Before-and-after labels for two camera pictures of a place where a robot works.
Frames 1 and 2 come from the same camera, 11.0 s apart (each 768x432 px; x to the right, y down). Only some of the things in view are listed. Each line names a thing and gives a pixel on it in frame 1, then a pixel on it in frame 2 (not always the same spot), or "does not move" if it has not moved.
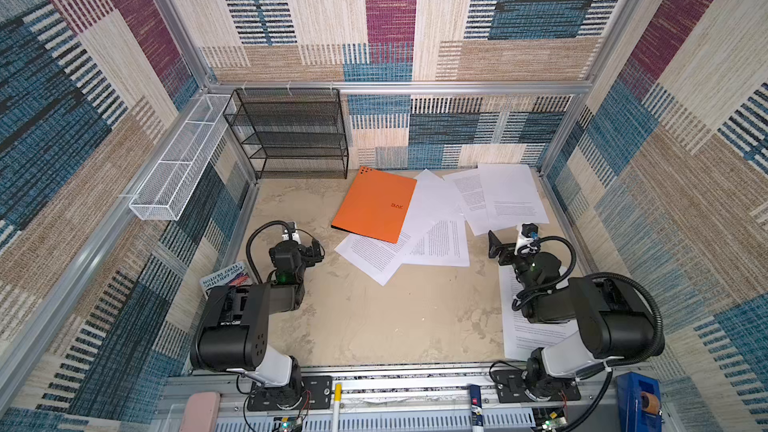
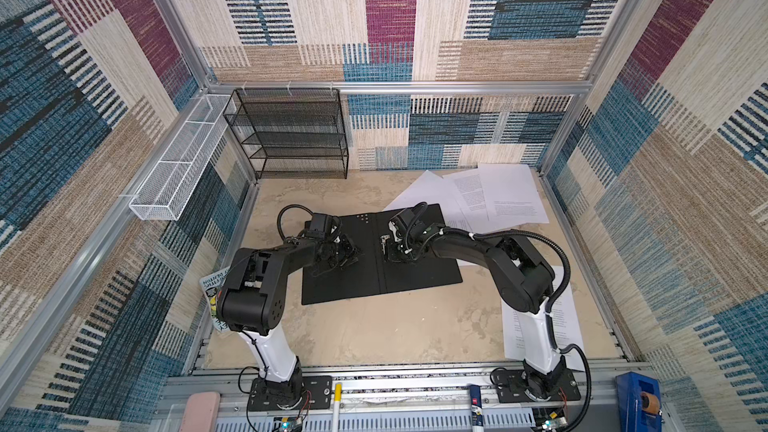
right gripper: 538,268 -> 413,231
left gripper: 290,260 -> 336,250
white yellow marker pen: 338,393 does not move
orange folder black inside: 375,205 -> 373,273
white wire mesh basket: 167,190 does not move
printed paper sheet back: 467,192 does not move
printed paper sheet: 511,195 does not move
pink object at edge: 201,412 does not move
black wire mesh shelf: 291,133 does not move
